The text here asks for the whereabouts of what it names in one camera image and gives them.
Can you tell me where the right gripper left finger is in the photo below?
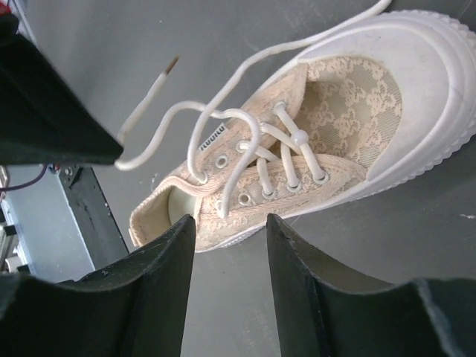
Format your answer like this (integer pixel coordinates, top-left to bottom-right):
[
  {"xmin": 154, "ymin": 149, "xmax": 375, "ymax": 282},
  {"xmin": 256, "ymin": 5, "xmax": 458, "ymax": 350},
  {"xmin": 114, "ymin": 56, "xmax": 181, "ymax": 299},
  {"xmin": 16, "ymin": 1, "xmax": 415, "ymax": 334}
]
[{"xmin": 1, "ymin": 216, "xmax": 196, "ymax": 356}]

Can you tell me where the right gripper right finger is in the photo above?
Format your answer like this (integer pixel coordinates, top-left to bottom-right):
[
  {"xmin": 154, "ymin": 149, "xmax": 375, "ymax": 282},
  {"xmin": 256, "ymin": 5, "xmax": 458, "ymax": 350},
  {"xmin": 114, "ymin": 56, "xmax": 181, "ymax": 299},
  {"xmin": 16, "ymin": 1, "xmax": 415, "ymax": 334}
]
[{"xmin": 266, "ymin": 214, "xmax": 475, "ymax": 356}]

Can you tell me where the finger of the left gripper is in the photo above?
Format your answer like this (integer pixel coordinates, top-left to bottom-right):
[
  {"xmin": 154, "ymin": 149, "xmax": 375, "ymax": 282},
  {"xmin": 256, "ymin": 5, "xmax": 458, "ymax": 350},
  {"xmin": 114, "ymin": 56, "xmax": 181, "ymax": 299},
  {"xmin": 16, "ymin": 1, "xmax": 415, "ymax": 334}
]
[{"xmin": 1, "ymin": 14, "xmax": 123, "ymax": 165}]

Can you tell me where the white shoelace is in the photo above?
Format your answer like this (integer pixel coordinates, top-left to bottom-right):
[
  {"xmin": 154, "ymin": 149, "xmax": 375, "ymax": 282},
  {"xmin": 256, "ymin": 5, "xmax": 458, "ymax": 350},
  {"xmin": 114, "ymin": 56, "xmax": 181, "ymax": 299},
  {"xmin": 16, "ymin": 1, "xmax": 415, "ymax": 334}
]
[{"xmin": 115, "ymin": 0, "xmax": 330, "ymax": 220}]

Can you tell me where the beige lace sneaker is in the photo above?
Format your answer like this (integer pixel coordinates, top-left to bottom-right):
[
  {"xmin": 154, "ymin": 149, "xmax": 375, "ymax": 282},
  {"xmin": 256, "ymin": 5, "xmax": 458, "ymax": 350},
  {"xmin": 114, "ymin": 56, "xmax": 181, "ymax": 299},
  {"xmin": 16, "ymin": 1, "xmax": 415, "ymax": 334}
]
[{"xmin": 129, "ymin": 10, "xmax": 475, "ymax": 252}]

